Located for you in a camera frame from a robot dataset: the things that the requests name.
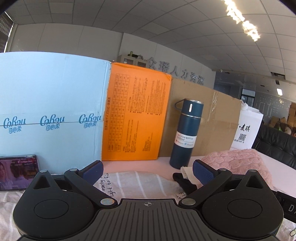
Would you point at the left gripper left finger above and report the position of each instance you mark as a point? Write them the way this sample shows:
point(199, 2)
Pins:
point(82, 181)

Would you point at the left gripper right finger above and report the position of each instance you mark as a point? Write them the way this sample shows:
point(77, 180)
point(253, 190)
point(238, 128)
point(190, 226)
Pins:
point(213, 181)

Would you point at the pink knitted sweater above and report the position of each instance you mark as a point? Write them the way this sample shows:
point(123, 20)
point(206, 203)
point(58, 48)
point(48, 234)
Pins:
point(239, 162)

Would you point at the black folded garment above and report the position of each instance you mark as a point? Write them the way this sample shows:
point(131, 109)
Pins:
point(185, 184)

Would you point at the white folded garment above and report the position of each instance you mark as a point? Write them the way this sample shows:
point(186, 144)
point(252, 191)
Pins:
point(187, 173)

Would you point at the dark blue vacuum bottle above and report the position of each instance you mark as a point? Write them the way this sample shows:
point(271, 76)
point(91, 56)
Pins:
point(186, 135)

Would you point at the black leather sofa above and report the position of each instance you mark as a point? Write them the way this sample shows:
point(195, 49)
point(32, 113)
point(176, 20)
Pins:
point(276, 144)

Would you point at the brown cardboard box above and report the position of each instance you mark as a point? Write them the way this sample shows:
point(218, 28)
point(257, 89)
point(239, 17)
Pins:
point(219, 121)

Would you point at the smartphone playing video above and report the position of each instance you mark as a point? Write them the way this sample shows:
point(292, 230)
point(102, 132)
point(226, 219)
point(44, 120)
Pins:
point(17, 172)

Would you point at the white tote bag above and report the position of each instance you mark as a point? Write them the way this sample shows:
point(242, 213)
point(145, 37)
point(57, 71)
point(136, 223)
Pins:
point(249, 123)

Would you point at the light blue Cabou box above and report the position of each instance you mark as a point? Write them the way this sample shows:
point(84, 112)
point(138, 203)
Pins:
point(52, 106)

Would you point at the stacked cardboard boxes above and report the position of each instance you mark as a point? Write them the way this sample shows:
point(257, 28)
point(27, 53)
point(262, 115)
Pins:
point(290, 120)

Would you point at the orange box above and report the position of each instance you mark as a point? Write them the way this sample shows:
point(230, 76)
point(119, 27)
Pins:
point(134, 118)

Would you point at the glass door cabinet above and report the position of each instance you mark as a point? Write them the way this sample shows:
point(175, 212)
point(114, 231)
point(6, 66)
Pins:
point(132, 61)

